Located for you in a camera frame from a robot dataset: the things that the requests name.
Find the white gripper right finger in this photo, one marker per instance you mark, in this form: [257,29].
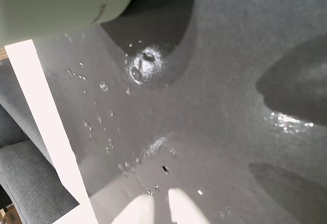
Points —
[182,208]

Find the steel cup with pale outside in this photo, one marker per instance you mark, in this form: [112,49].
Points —
[56,2]

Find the brown cardboard box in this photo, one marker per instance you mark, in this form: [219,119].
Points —
[9,215]

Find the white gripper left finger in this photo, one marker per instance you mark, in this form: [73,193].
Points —
[141,211]

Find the grey fabric sofa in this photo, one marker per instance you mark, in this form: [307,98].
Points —
[23,178]

